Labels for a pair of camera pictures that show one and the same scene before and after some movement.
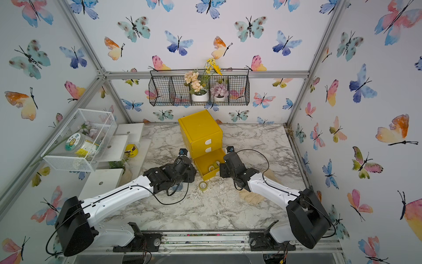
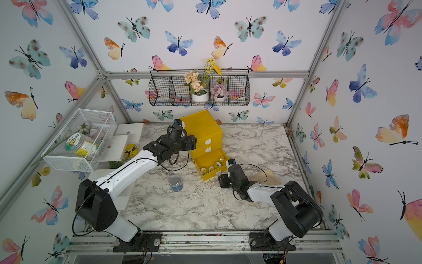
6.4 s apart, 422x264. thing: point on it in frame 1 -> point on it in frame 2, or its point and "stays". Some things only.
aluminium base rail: [210, 242] stays
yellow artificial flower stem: [210, 65] stays
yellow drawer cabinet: [204, 139] stays
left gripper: [192, 172] -> [190, 143]
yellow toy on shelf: [131, 150] stays
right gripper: [222, 170] -> [222, 180]
